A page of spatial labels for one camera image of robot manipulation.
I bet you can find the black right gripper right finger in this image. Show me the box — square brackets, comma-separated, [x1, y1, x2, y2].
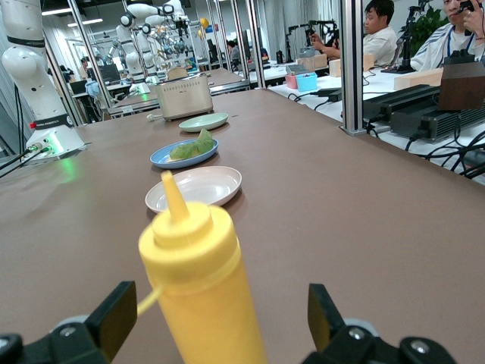
[302, 283, 402, 364]

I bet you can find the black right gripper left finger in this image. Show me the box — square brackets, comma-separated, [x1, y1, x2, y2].
[23, 281, 138, 364]

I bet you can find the yellow squeeze bottle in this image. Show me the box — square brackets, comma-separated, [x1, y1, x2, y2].
[136, 170, 268, 364]

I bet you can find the green lettuce leaf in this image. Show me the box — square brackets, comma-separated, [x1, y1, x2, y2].
[169, 128, 215, 160]

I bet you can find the pale pink plate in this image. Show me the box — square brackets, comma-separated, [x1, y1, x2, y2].
[145, 165, 243, 215]

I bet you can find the blue plate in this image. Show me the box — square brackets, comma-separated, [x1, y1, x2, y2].
[149, 138, 220, 170]

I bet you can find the metal mounting plate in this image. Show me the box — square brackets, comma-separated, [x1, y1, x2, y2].
[338, 124, 369, 137]

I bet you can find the pale green plate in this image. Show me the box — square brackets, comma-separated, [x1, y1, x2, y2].
[178, 112, 230, 133]

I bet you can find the black power adapter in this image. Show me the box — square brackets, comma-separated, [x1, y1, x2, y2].
[309, 88, 342, 102]

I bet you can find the black power supply unit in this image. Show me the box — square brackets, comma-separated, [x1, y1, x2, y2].
[363, 85, 485, 142]

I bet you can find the beige chrome toaster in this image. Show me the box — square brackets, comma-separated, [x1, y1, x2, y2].
[146, 72, 214, 123]

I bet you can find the blue plastic box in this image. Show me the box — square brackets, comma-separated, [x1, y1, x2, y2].
[296, 72, 318, 93]

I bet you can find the light wooden block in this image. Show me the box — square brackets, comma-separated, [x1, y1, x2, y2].
[393, 67, 444, 91]

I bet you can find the light wooden box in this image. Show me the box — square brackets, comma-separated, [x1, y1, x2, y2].
[297, 54, 327, 73]

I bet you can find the dark brown wooden block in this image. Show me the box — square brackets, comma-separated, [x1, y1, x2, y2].
[438, 49, 485, 111]

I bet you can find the person in white shirt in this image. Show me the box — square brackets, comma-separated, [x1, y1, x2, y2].
[314, 0, 399, 70]

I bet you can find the person in striped shirt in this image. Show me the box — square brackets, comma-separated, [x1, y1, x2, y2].
[411, 0, 485, 74]

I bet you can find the green potted plant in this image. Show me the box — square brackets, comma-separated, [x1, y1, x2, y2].
[411, 4, 451, 50]

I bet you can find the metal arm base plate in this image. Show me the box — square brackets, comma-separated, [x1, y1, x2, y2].
[20, 142, 92, 166]

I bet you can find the black base cable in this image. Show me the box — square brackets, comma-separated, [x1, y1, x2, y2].
[0, 149, 34, 179]

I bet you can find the black cable bundle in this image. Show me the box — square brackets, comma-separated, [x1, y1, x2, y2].
[407, 130, 485, 180]

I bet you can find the aluminium camera post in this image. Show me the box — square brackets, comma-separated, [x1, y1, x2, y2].
[339, 0, 367, 132]

